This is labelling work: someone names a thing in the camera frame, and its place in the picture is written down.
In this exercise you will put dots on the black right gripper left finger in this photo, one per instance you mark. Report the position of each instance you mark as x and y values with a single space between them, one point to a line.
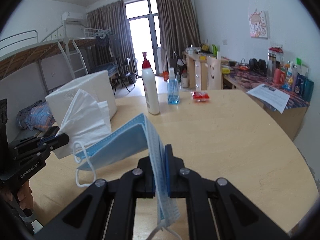
146 184

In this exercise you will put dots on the white air conditioner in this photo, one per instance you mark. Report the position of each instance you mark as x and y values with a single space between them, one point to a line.
72 17

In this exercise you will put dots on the black folding chair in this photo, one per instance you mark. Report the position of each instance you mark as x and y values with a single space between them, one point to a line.
123 74

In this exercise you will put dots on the clear thermos bottle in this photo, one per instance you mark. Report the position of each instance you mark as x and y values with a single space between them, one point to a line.
271 66

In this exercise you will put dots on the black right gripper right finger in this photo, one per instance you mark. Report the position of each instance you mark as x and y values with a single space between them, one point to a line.
175 183

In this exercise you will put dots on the glass balcony door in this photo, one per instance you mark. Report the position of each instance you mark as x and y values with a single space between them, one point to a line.
142 16

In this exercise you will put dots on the wooden desk with drawers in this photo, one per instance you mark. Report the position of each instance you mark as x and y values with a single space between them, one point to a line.
197 70

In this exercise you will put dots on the left brown curtain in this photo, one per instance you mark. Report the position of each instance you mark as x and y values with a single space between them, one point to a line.
117 45

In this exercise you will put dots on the blue plaid quilt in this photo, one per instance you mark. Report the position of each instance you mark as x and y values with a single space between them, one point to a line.
36 116

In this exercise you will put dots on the metal bunk bed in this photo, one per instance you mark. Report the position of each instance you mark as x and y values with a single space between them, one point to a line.
34 72

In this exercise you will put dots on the left hand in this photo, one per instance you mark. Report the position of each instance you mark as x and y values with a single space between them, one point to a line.
24 195

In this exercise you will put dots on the wooden smiley chair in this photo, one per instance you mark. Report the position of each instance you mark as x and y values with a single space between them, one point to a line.
214 74

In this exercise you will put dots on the blue face mask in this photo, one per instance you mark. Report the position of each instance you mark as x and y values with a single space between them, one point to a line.
135 136

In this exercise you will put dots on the right brown curtain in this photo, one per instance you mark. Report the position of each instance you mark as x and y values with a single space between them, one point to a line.
178 28

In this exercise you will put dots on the blue spray bottle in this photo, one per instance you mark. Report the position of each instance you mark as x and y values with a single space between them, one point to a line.
172 88

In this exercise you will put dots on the pink cartoon wall picture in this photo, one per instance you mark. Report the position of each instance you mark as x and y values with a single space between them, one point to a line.
258 24

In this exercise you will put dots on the printed paper sheet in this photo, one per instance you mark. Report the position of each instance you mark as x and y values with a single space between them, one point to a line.
274 97

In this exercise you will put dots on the white lotion pump bottle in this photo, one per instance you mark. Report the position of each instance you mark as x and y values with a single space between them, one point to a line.
150 89

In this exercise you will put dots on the red snack packet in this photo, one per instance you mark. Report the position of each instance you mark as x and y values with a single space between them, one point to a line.
199 96

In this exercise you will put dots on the black headphones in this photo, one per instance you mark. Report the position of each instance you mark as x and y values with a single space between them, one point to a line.
258 66

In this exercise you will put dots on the white styrofoam box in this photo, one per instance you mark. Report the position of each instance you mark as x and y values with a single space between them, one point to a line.
82 97

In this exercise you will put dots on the brown curtain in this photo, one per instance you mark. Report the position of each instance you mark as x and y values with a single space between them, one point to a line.
178 28
117 45

